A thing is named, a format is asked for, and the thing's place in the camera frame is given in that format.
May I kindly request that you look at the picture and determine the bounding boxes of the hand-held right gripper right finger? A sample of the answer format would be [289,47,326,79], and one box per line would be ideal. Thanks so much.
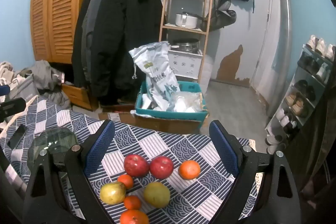
[209,120,302,224]

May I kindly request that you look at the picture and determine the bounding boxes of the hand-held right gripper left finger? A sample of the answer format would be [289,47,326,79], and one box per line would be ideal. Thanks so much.
[22,119,116,224]

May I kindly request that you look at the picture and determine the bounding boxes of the red apple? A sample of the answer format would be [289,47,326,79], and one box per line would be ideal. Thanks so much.
[150,156,174,179]
[124,154,150,178]

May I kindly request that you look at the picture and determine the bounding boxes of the large orange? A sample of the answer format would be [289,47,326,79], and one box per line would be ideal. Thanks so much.
[178,160,201,180]
[120,209,150,224]

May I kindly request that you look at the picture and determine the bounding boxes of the small orange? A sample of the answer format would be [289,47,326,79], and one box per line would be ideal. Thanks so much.
[123,195,142,210]
[117,174,134,190]

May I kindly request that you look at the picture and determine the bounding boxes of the clear glass plate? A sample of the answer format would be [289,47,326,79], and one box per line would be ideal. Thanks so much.
[27,127,78,169]

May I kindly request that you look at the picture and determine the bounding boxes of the yellow pear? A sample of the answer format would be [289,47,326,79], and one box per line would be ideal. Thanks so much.
[100,182,127,205]
[143,182,171,209]

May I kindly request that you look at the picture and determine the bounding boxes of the white fleece cloth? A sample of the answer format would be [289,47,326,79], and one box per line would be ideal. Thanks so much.
[0,61,19,88]

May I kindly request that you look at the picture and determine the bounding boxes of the grey fabric bag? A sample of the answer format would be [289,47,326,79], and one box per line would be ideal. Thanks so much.
[9,73,40,104]

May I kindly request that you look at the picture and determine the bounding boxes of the black smartphone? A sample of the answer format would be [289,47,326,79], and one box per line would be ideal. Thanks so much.
[7,124,27,149]

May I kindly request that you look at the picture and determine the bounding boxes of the flat cardboard piece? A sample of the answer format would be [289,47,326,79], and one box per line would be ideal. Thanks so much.
[98,112,137,122]

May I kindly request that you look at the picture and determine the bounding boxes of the grey clothing heap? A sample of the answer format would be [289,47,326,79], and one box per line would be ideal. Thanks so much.
[20,60,72,110]

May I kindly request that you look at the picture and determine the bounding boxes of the wooden drawer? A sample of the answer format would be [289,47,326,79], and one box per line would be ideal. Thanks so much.
[61,82,99,111]

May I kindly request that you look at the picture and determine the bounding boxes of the clear plastic bags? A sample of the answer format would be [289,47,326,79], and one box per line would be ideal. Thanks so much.
[167,91,204,113]

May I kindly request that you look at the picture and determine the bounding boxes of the cardboard box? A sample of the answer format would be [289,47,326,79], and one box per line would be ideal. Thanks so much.
[131,114,202,134]

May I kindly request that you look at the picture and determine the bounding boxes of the blue white patterned tablecloth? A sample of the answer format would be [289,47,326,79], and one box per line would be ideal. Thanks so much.
[0,95,265,224]

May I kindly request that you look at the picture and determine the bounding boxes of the teal plastic basket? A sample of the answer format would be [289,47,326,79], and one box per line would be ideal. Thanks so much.
[135,80,209,122]

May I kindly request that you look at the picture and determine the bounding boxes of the shoe rack with shoes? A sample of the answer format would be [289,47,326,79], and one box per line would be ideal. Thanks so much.
[265,34,336,153]

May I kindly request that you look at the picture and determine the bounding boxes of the white patterned box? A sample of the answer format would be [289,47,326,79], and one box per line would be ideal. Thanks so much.
[168,49,204,80]

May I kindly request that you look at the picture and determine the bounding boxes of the dark cloth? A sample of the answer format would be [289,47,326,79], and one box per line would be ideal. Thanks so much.
[285,93,336,214]

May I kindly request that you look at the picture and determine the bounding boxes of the pale shoe rack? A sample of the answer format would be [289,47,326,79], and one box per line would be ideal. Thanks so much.
[265,44,336,147]

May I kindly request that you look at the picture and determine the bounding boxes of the white printed rice bag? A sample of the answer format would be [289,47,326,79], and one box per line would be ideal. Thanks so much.
[129,41,181,111]

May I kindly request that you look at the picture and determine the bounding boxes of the wooden louvred wardrobe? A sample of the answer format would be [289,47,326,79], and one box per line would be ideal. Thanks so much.
[30,0,105,64]

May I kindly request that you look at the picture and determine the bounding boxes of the steel steamer pot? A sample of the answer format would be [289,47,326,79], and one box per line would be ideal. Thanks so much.
[172,38,200,52]

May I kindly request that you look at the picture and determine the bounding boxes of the dark grey jacket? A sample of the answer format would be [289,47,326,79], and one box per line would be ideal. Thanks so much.
[71,0,111,88]

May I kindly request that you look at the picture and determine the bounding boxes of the white door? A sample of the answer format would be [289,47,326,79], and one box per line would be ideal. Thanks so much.
[218,0,273,88]

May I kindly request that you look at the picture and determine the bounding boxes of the black hooded coat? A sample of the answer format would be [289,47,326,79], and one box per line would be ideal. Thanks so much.
[89,0,164,106]

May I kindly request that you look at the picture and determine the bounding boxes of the wooden shelf rack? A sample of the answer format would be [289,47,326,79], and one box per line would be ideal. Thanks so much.
[158,0,214,83]

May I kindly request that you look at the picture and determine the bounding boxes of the white cooking pot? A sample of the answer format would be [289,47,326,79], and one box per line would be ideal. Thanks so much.
[175,12,204,29]

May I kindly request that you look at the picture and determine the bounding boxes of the grey hanging bag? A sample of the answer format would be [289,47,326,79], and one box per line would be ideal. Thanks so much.
[202,0,237,31]

